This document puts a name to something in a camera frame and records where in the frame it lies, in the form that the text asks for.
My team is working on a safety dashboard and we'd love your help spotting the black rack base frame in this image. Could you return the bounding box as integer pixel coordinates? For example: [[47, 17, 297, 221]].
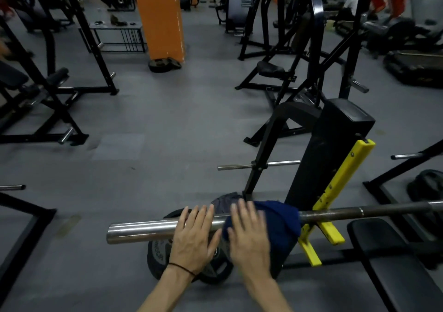
[[0, 184, 58, 306]]

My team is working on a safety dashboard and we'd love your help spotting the black squat rack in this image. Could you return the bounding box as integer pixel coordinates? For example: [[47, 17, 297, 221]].
[[34, 0, 120, 96]]

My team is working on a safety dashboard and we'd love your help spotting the large black weight plate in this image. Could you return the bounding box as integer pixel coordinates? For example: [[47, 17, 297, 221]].
[[407, 169, 443, 226]]

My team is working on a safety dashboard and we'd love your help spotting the black padded bench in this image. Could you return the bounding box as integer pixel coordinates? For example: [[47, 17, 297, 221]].
[[347, 218, 443, 312]]

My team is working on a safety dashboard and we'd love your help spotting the black bench press rack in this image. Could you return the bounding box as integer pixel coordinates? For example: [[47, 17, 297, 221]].
[[217, 97, 443, 281]]

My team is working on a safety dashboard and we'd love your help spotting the black grip-hole weight plate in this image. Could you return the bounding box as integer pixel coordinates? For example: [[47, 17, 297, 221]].
[[197, 242, 235, 286]]

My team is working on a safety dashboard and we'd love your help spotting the wide orange pillar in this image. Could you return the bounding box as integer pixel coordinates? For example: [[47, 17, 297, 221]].
[[131, 0, 186, 63]]

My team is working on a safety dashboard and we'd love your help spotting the yellow bar hook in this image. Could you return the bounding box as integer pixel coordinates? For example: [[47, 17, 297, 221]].
[[297, 138, 376, 267]]

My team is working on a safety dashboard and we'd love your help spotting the person's right hand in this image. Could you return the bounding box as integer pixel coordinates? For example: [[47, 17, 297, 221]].
[[227, 199, 274, 281]]

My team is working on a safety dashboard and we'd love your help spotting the black hair tie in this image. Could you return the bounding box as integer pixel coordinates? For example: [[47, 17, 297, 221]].
[[167, 262, 198, 278]]

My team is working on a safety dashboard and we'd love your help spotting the black wire frame table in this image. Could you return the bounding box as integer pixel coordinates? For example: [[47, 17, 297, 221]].
[[78, 22, 148, 54]]

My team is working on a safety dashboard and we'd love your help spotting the black weight plate white lettering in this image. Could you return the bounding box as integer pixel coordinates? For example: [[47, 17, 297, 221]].
[[147, 208, 194, 281]]

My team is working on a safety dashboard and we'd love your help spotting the blue cleaning cloth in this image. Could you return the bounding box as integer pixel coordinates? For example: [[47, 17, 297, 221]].
[[221, 200, 302, 257]]

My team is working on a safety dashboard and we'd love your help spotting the steel barbell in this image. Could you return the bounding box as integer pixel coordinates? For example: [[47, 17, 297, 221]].
[[106, 200, 443, 246]]

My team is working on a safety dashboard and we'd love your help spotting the black elliptical trainer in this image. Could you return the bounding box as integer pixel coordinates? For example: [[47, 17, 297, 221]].
[[363, 17, 443, 58]]

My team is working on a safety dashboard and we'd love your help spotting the black plate-loaded machine frame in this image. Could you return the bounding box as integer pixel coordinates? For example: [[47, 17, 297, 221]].
[[237, 0, 298, 61]]

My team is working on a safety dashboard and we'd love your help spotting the person's left hand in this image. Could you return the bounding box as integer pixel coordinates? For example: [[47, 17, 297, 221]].
[[168, 204, 223, 276]]

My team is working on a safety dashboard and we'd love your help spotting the grey cloth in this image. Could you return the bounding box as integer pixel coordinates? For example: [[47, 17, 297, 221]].
[[211, 192, 243, 216]]

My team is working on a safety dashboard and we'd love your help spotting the black incline bench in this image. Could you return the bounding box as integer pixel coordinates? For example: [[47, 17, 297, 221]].
[[0, 10, 90, 146]]

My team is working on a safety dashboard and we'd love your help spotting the black and red lever machine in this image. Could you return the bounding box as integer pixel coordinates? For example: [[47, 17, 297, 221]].
[[234, 0, 406, 148]]

